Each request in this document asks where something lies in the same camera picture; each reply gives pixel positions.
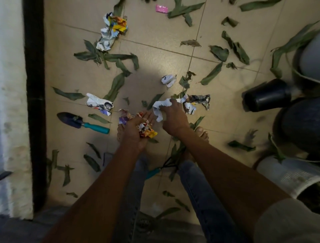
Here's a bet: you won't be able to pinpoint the person's left hand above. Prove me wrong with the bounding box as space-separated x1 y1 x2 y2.
122 110 158 152

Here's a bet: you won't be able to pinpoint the person's right hand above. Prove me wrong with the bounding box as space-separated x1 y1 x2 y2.
159 98 190 137

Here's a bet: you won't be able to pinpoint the paper bundle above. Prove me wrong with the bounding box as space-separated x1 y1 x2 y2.
118 109 134 126
184 94 211 115
136 111 158 139

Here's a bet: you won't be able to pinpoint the green leaves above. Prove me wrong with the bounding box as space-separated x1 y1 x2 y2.
46 0 320 220

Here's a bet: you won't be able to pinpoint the person's right forearm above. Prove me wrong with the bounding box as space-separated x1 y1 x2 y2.
172 125 292 238

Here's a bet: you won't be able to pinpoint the person's left forearm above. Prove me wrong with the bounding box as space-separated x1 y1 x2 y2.
41 140 148 243

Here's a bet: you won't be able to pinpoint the person's left foot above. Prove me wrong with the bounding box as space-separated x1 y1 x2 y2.
117 124 130 143

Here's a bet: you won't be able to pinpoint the person's right leg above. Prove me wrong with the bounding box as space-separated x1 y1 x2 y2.
177 160 250 243

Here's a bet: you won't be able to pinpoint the person's grey shirt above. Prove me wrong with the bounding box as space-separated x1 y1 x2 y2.
253 198 320 243

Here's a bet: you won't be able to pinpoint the small black plastic pot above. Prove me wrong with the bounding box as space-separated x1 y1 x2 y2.
242 78 297 112

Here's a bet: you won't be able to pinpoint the dark blue round pot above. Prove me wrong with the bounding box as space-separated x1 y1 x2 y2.
272 97 320 161

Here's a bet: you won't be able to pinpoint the green leafy potted plant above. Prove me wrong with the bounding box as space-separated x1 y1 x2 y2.
269 21 320 79

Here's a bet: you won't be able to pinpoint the teal handled hand rake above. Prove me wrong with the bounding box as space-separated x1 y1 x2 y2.
146 156 179 180

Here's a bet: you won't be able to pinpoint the wide teal handled trowel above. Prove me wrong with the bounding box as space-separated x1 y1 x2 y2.
56 112 110 135

